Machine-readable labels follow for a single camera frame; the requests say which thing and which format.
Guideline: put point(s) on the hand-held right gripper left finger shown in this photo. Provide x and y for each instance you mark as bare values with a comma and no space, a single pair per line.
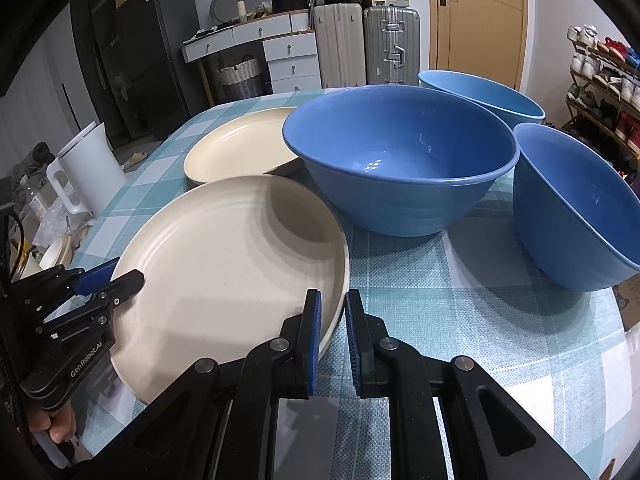
312,340

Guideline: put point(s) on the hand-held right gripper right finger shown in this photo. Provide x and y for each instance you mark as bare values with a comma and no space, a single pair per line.
354,345

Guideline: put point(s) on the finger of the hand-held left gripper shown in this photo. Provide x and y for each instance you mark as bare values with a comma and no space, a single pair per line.
122,287
97,276

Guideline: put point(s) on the cream round plate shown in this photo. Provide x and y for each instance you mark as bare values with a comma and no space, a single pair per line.
225,270
235,145

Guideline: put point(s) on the blue plastic bowl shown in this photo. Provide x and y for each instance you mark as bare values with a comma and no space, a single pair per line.
560,220
400,185
505,102

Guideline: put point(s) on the person's left hand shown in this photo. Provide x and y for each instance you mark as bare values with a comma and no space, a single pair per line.
52,422

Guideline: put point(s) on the cream round container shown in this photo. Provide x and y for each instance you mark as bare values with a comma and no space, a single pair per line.
55,255

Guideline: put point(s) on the clear plastic bag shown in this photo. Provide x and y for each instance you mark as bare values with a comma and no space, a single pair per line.
52,220

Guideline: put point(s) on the teal checked tablecloth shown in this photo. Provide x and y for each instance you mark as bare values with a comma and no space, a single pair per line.
440,300

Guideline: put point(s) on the white electric kettle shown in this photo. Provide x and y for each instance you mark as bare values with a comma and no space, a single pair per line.
90,170

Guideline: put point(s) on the beige slipper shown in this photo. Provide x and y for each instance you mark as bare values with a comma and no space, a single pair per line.
135,160

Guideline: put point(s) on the black refrigerator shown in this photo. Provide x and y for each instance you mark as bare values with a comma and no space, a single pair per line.
145,60

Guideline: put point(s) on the woven laundry basket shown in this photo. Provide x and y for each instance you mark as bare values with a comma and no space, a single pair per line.
241,80

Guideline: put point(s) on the white drawer cabinet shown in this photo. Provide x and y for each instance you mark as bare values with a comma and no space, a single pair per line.
292,65

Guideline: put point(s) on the white dressing table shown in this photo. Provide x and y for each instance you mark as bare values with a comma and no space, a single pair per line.
235,35

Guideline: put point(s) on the beige suitcase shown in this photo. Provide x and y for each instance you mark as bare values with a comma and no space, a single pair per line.
338,45

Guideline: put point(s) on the white bottle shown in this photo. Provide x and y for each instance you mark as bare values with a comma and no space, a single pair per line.
242,10

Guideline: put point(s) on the silver suitcase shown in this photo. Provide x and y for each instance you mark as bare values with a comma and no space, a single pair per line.
390,45

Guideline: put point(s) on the wooden shoe rack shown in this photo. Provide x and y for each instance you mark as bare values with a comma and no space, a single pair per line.
595,115

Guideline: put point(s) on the wooden door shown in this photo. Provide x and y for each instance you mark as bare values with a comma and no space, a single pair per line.
480,25

